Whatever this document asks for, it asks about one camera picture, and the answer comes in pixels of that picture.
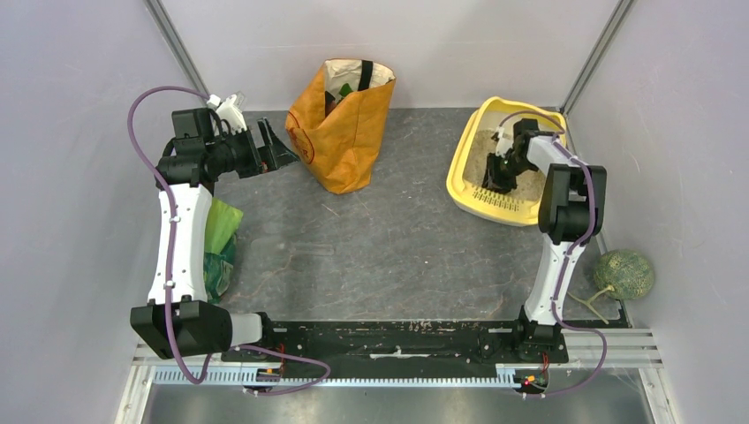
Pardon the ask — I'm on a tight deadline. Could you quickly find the green cat litter bag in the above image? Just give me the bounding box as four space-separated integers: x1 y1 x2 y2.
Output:
203 198 244 304

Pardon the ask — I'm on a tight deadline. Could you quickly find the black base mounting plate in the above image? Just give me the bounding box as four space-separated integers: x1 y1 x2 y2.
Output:
258 320 569 379

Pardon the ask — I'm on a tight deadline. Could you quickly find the green netted melon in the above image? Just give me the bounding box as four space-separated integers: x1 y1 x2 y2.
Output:
567 249 655 325

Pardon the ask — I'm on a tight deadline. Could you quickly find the yellow litter box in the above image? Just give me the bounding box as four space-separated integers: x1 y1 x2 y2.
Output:
446 96 566 226

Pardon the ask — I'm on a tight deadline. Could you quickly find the aluminium slotted rail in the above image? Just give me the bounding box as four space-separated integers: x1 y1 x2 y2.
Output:
152 361 551 389

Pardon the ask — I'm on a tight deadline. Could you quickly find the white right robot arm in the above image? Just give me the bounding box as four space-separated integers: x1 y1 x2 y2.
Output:
482 117 608 361

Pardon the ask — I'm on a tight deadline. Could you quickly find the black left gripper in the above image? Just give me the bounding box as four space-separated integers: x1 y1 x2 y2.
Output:
206 117 299 179

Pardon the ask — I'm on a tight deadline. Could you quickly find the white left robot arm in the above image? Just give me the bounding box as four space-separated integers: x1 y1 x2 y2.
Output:
130 108 299 361

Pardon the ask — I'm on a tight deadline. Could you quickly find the orange paper shopping bag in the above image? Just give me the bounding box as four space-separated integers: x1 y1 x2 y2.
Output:
285 58 397 194

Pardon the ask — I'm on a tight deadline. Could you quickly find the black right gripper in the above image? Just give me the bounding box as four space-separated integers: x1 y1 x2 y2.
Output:
477 153 534 201

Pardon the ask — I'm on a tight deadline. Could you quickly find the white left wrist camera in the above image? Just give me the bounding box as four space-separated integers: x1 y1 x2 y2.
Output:
206 92 247 133

